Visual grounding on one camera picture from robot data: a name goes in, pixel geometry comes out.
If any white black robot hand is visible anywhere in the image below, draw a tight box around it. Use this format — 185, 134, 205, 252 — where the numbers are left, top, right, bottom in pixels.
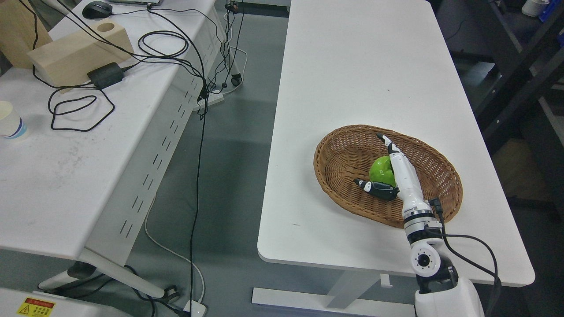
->
354, 133, 432, 219

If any black computer mouse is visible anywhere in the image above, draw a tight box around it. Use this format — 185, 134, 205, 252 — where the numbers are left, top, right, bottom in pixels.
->
82, 1, 113, 19

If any black power adapter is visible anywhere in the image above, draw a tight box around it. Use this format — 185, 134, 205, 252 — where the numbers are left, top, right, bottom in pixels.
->
87, 62, 124, 90

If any brown wicker basket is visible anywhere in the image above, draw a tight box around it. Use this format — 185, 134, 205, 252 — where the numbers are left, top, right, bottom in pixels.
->
313, 125, 463, 228

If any white folding table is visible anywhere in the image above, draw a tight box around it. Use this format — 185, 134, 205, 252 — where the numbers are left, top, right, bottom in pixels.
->
0, 0, 219, 304

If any white power strip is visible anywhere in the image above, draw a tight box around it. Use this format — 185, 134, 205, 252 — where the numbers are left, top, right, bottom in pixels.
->
193, 90, 224, 111
183, 300, 207, 317

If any far white power strip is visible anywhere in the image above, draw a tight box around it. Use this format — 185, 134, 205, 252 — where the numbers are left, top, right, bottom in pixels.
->
193, 90, 224, 111

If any white black floor device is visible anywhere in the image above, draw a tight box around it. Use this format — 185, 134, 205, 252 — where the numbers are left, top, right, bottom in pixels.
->
0, 288, 131, 317

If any green apple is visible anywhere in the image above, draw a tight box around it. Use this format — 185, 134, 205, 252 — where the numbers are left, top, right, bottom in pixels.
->
369, 156, 396, 187

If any paper cup blue stripe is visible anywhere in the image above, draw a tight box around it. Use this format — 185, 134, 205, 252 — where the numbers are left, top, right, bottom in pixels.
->
0, 101, 30, 140

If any white standing desk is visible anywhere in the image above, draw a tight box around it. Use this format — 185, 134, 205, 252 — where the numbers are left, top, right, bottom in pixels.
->
251, 0, 536, 317

